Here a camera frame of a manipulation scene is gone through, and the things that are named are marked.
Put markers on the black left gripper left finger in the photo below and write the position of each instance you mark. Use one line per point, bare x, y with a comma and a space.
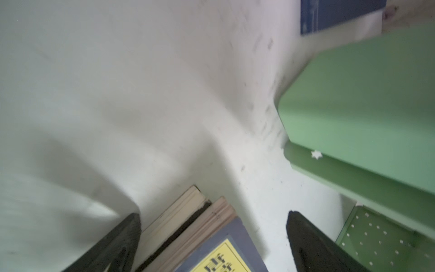
115, 252

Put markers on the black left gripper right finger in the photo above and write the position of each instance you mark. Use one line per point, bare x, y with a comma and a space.
313, 251

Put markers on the dark blue book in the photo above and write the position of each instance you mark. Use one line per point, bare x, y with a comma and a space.
317, 15
217, 241

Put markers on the black book under blue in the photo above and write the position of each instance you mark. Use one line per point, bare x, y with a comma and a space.
169, 226

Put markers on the green wooden bookshelf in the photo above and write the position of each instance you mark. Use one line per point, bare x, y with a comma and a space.
360, 119

